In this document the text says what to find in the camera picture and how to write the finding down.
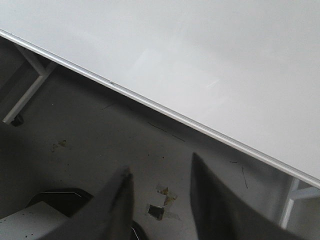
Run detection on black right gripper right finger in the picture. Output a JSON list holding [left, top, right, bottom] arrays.
[[190, 152, 301, 240]]

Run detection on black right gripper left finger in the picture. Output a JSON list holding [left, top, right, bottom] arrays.
[[52, 167, 134, 240]]

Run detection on white whiteboard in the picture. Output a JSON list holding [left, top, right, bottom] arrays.
[[0, 0, 320, 187]]

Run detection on tape scraps on floor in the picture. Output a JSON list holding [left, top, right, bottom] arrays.
[[144, 183, 181, 221]]

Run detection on whiteboard stand frame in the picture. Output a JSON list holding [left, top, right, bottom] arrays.
[[2, 42, 320, 229]]

